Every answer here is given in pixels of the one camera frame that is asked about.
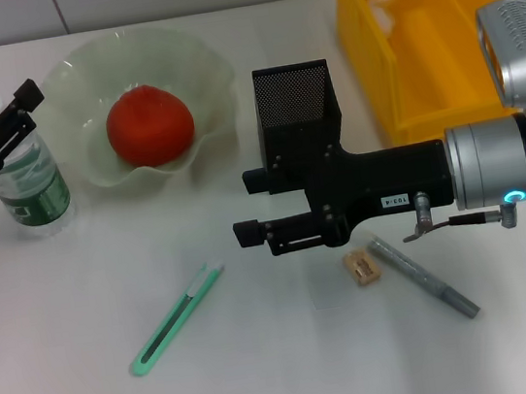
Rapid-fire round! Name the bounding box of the black mesh pen holder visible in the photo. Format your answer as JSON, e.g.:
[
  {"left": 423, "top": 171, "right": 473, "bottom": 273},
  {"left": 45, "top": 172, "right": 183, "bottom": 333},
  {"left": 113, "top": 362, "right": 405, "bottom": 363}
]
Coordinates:
[{"left": 249, "top": 56, "right": 349, "bottom": 172}]

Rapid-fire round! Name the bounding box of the red tomato-shaped toy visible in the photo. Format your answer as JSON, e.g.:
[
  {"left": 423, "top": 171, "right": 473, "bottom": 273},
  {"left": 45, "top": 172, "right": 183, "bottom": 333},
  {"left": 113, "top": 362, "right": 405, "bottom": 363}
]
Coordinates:
[{"left": 100, "top": 80, "right": 200, "bottom": 173}]

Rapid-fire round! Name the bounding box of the green utility knife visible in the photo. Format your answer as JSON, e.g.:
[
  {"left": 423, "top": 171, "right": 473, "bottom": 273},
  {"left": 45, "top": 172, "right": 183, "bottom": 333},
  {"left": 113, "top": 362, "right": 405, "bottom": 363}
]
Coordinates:
[{"left": 117, "top": 259, "right": 242, "bottom": 381}]

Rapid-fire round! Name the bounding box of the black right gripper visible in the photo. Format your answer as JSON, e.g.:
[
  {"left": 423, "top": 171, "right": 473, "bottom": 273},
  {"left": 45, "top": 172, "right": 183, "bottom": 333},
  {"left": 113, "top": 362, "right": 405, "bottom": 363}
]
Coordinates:
[{"left": 222, "top": 129, "right": 460, "bottom": 263}]

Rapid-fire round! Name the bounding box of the clear green-label water bottle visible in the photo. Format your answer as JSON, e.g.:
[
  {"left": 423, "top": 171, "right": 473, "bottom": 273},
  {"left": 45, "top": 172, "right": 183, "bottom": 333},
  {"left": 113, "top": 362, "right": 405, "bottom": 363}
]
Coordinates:
[{"left": 0, "top": 80, "right": 78, "bottom": 245}]

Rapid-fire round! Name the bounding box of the grey marker pen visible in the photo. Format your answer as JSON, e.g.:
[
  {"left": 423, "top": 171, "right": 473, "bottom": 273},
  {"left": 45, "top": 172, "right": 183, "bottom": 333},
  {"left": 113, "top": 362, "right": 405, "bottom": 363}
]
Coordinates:
[{"left": 366, "top": 222, "right": 482, "bottom": 333}]

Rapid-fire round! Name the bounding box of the pale green glass fruit plate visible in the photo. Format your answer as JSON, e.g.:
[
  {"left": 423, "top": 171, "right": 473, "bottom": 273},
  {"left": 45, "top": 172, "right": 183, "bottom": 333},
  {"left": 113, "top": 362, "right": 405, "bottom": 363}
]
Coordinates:
[{"left": 33, "top": 16, "right": 247, "bottom": 196}]

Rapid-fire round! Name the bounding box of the tan eraser block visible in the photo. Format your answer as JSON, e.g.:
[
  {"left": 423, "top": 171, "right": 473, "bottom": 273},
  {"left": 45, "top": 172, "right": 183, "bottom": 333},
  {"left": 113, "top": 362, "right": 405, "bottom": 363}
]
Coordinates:
[{"left": 343, "top": 247, "right": 384, "bottom": 289}]

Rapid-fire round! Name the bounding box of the right gripper cable with connector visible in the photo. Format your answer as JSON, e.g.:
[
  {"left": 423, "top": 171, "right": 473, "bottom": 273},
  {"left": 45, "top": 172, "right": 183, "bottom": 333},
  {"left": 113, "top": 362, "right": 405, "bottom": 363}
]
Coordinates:
[{"left": 397, "top": 179, "right": 521, "bottom": 245}]

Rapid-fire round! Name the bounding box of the yellow plastic bin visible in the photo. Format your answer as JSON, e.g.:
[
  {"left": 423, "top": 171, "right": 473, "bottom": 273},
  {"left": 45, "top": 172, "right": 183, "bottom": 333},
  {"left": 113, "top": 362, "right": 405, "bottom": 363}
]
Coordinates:
[{"left": 331, "top": 0, "right": 526, "bottom": 151}]

